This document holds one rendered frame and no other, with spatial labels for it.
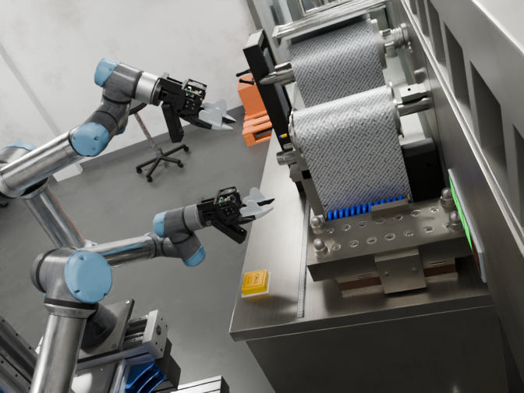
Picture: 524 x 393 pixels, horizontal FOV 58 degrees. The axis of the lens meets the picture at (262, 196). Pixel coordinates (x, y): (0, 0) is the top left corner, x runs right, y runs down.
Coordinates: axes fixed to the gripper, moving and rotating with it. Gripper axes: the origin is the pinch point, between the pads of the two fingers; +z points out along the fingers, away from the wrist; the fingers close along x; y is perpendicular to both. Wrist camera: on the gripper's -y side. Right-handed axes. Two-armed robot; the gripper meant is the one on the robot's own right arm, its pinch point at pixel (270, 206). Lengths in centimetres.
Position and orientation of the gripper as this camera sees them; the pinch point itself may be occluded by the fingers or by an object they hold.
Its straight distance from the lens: 132.5
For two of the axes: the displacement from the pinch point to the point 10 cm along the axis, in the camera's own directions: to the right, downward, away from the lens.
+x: 1.2, -5.8, 8.1
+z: 9.3, -2.2, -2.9
